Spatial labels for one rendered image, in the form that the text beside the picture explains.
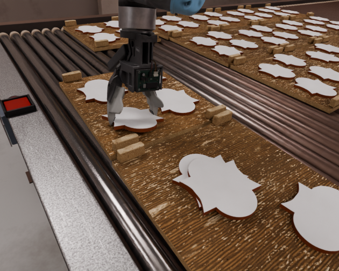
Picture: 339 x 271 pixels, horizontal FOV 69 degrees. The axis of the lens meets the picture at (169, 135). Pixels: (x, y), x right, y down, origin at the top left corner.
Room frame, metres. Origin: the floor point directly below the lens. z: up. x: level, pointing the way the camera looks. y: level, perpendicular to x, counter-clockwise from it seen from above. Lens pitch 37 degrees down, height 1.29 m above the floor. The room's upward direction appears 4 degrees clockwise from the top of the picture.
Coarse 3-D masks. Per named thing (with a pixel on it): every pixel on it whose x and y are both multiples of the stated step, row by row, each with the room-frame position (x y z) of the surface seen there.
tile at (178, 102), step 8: (160, 96) 0.65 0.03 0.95; (168, 96) 0.66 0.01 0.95; (176, 96) 0.66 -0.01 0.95; (184, 96) 0.67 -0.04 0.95; (168, 104) 0.61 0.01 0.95; (176, 104) 0.61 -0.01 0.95; (184, 104) 0.62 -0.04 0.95; (192, 104) 0.62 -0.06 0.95; (176, 112) 0.57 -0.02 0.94; (184, 112) 0.57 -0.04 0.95; (192, 112) 0.59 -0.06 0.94
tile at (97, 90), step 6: (90, 84) 0.70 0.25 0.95; (96, 84) 0.70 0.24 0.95; (102, 84) 0.70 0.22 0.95; (78, 90) 0.66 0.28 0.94; (84, 90) 0.66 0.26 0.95; (90, 90) 0.66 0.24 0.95; (96, 90) 0.66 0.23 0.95; (102, 90) 0.67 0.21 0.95; (126, 90) 0.68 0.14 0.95; (90, 96) 0.62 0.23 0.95; (96, 96) 0.63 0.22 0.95; (102, 96) 0.63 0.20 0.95; (102, 102) 0.60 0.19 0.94
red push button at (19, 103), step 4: (12, 100) 0.60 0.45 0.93; (16, 100) 0.60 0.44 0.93; (20, 100) 0.60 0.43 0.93; (24, 100) 0.61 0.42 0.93; (28, 100) 0.61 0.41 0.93; (4, 104) 0.58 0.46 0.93; (8, 104) 0.58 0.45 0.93; (12, 104) 0.58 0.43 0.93; (16, 104) 0.58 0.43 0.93; (20, 104) 0.58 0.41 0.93; (24, 104) 0.58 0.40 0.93; (28, 104) 0.58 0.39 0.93; (8, 108) 0.56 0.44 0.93; (12, 108) 0.56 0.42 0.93; (16, 108) 0.56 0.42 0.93
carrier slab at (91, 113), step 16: (80, 80) 0.74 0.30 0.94; (176, 80) 0.80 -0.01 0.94; (80, 96) 0.64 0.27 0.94; (128, 96) 0.66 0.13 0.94; (144, 96) 0.67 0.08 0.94; (192, 96) 0.69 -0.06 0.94; (80, 112) 0.55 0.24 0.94; (96, 112) 0.56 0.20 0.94; (160, 112) 0.58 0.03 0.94; (96, 128) 0.49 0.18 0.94; (112, 128) 0.49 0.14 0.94; (160, 128) 0.51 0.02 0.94; (176, 128) 0.51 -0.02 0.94; (192, 128) 0.52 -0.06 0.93; (144, 144) 0.44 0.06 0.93
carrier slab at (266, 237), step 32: (224, 128) 0.53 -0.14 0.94; (128, 160) 0.38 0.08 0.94; (160, 160) 0.39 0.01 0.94; (224, 160) 0.40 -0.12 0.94; (256, 160) 0.41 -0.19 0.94; (288, 160) 0.42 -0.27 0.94; (160, 192) 0.30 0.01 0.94; (256, 192) 0.32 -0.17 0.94; (288, 192) 0.32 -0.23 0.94; (160, 224) 0.24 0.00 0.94; (192, 224) 0.24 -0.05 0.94; (224, 224) 0.25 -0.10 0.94; (256, 224) 0.25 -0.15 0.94; (288, 224) 0.25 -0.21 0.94; (192, 256) 0.19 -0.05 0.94; (224, 256) 0.19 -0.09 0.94; (256, 256) 0.19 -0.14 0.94; (288, 256) 0.20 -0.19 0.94; (320, 256) 0.20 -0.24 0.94
